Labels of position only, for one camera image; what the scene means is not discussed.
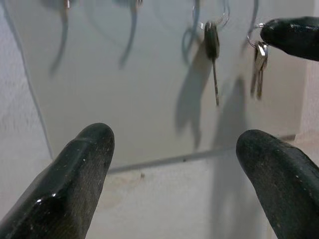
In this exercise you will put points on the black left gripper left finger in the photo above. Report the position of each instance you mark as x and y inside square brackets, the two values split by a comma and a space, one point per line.
[74, 179]

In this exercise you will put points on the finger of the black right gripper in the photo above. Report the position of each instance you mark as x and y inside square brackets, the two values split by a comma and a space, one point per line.
[296, 36]

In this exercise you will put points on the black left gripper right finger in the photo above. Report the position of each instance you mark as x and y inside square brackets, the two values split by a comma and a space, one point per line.
[286, 184]

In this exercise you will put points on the white hook board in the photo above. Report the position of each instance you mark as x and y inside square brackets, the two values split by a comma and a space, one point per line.
[124, 99]

